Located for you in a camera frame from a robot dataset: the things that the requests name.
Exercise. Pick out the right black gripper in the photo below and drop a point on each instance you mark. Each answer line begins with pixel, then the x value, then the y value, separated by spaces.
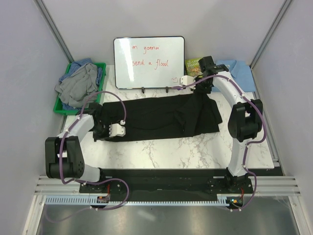
pixel 208 91

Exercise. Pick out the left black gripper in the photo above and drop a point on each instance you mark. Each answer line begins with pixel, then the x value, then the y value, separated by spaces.
pixel 96 137

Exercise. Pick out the black long sleeve shirt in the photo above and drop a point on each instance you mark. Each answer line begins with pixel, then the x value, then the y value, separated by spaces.
pixel 179 116

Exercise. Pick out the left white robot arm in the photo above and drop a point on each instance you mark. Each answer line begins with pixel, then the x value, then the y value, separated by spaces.
pixel 65 148

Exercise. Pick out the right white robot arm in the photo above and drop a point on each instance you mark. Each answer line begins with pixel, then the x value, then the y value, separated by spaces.
pixel 246 124

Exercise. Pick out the green treehouse book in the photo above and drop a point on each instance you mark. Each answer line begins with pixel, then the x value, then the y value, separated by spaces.
pixel 192 67

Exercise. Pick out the folded light blue shirt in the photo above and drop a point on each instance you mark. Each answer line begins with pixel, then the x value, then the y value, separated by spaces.
pixel 241 74

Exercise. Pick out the grey crumpled shirt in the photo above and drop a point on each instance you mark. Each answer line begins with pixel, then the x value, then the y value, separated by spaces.
pixel 77 88

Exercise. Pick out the green plastic bin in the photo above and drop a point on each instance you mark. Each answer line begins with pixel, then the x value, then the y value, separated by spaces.
pixel 63 107

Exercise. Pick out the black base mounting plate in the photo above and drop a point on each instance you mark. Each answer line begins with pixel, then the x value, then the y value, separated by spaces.
pixel 169 184

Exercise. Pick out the white whiteboard with red writing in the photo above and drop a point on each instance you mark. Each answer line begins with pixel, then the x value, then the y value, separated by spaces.
pixel 148 62

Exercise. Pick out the blue checked shirt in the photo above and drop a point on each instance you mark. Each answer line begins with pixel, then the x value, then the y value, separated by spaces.
pixel 80 63

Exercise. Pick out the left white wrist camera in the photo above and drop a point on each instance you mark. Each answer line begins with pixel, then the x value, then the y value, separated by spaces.
pixel 116 130

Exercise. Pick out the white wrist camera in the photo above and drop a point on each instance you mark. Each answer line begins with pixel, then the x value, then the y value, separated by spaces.
pixel 116 130
pixel 187 81

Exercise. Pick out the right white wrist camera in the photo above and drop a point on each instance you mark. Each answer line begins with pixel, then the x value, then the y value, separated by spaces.
pixel 187 81

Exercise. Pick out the light blue cable duct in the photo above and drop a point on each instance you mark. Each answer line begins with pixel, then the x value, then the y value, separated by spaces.
pixel 97 200

